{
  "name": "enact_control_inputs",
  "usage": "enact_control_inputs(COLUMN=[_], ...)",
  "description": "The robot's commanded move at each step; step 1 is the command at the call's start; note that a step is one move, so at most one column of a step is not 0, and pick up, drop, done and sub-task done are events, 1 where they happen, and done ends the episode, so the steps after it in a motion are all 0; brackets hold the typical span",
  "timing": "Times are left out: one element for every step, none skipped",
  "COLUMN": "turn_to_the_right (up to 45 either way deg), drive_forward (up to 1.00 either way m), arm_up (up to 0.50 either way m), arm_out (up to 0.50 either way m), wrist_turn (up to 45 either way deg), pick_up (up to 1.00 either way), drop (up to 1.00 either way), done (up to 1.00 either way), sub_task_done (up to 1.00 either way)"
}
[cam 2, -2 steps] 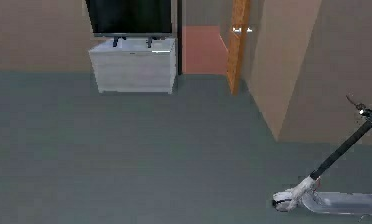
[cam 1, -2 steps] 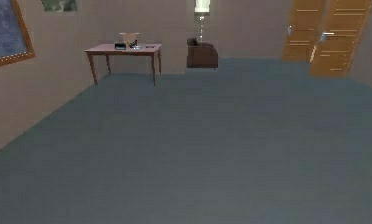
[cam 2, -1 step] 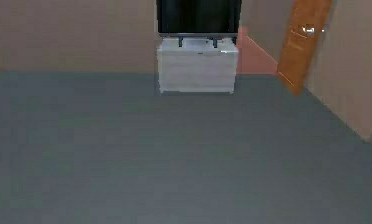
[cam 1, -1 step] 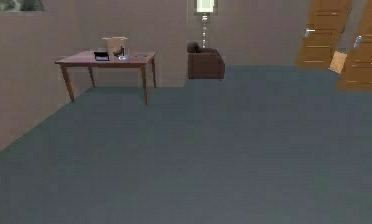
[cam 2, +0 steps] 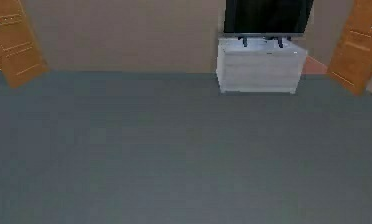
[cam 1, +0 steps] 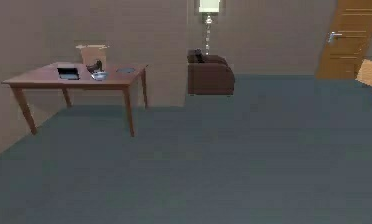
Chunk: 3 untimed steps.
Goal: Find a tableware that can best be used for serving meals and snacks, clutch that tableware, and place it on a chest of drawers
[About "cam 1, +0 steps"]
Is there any tan wooden chair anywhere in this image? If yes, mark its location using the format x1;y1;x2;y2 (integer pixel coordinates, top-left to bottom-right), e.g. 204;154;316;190
75;44;110;72

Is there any grey round plate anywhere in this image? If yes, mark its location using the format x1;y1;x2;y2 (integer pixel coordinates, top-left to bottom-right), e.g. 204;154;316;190
115;67;137;75

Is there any black rectangular tray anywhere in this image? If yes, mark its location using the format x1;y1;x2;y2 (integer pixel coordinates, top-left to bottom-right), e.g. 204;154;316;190
56;67;81;81

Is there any brown wooden table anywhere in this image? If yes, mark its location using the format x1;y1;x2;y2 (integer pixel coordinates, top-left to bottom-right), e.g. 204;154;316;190
1;61;150;138

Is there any silver floor lamp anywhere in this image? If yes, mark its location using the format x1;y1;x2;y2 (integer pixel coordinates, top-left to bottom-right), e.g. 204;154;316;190
197;0;222;56

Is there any silver door handle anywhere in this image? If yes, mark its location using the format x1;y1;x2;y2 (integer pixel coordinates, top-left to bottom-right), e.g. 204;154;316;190
328;31;344;44

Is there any brown wooden door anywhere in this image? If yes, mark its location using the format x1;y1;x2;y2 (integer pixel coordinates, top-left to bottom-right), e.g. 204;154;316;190
314;0;372;80

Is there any black object on armchair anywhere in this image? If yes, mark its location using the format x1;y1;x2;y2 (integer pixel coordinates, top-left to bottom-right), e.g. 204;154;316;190
193;48;206;64

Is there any dark figurine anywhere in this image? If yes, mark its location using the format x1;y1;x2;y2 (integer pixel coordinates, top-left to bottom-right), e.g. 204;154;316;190
85;59;104;75

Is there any dark brown armchair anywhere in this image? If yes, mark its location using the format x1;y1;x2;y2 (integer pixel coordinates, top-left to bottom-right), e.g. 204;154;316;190
186;49;236;97

